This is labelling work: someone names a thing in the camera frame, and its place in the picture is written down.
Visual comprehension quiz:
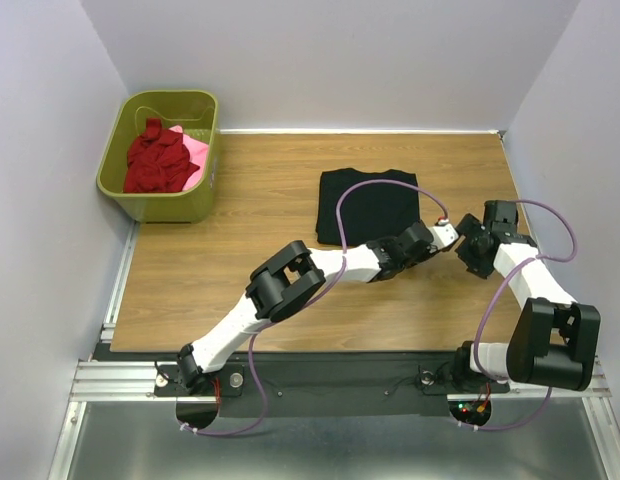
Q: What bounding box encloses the pink t shirt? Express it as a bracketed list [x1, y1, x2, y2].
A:
[170, 125, 209, 191]

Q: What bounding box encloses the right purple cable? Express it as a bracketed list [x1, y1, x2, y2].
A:
[457, 199, 577, 432]

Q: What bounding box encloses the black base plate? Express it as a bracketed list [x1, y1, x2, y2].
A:
[154, 351, 509, 418]

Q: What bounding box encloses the olive green plastic bin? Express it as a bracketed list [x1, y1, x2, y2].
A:
[96, 90, 220, 223]

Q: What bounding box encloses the aluminium frame rail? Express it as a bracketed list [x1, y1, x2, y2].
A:
[69, 355, 614, 402]

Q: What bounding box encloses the red t shirt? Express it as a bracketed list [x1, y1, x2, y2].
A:
[123, 117, 202, 194]

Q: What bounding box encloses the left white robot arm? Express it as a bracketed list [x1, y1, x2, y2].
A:
[177, 222, 457, 394]

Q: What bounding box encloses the purple cable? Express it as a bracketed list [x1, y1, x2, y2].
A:
[179, 180, 449, 435]
[457, 199, 577, 432]

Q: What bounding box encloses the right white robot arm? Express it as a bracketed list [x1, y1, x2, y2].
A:
[450, 200, 601, 391]

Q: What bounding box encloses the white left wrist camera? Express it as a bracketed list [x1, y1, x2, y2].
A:
[428, 218, 459, 251]

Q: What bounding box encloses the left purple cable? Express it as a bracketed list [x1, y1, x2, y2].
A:
[179, 180, 449, 435]

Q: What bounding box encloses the black t shirt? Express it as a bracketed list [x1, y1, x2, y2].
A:
[315, 168, 420, 247]

